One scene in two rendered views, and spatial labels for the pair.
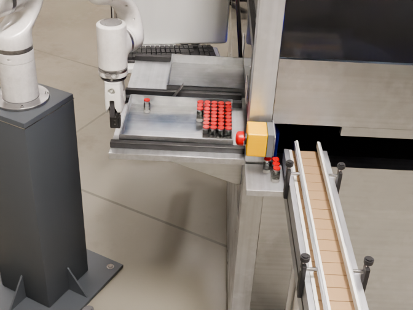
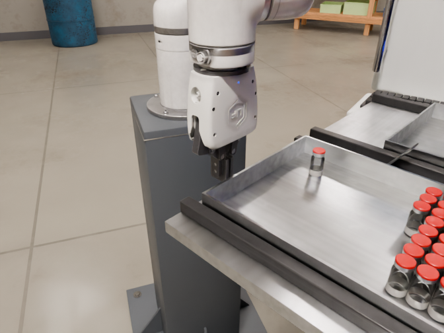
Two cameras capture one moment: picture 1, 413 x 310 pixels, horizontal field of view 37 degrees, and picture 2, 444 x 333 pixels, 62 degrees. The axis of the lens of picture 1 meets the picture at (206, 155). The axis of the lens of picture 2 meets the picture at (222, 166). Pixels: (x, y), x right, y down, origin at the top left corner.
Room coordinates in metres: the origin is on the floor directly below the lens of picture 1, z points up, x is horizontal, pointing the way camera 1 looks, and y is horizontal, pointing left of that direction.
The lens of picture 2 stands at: (1.26, -0.06, 1.21)
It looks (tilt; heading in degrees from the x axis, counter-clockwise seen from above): 30 degrees down; 44
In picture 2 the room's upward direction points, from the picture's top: straight up
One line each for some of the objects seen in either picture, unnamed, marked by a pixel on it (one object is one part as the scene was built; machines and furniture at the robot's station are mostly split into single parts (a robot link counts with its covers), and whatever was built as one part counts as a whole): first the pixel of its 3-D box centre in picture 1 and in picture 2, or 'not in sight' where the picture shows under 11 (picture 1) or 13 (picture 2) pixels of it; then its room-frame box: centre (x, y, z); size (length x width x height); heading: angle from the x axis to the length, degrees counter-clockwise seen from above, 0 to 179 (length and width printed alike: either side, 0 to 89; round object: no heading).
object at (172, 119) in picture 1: (179, 120); (357, 213); (1.67, 0.09, 0.90); 0.34 x 0.26 x 0.04; 90
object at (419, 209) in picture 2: (200, 114); (417, 219); (1.71, 0.03, 0.90); 0.02 x 0.02 x 0.05
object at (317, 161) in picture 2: (147, 106); (317, 162); (1.75, 0.20, 0.90); 0.02 x 0.02 x 0.04
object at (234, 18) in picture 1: (235, 59); not in sight; (2.54, -0.11, 0.73); 1.98 x 0.01 x 0.25; 0
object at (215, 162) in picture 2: (114, 120); (214, 162); (1.59, 0.28, 0.94); 0.03 x 0.03 x 0.07; 0
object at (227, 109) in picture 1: (227, 120); not in sight; (1.67, -0.06, 0.90); 0.18 x 0.02 x 0.05; 0
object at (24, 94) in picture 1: (18, 73); (182, 69); (1.84, 0.64, 0.95); 0.19 x 0.19 x 0.18
